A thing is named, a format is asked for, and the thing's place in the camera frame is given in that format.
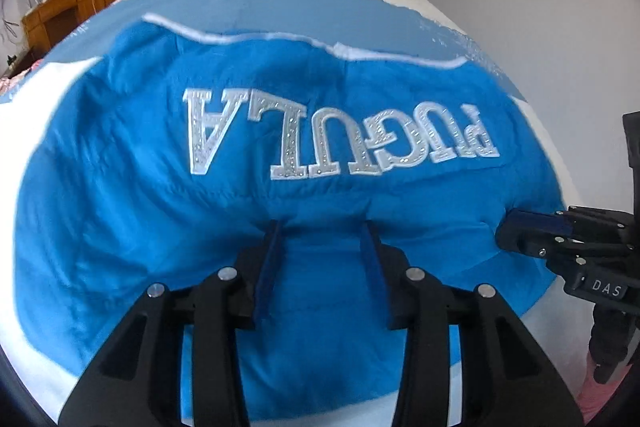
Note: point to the blue quilted jacket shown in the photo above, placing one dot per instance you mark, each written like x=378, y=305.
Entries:
x=150, y=187

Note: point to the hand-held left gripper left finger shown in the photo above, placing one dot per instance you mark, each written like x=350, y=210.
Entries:
x=267, y=259

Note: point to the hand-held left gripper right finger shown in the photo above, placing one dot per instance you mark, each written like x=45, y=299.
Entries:
x=373, y=259

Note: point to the person's right forearm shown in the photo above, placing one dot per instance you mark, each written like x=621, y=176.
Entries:
x=602, y=399

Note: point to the wooden desk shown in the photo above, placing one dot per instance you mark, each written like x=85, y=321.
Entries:
x=55, y=14

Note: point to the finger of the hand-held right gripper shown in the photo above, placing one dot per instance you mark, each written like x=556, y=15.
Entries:
x=525, y=242
x=537, y=221

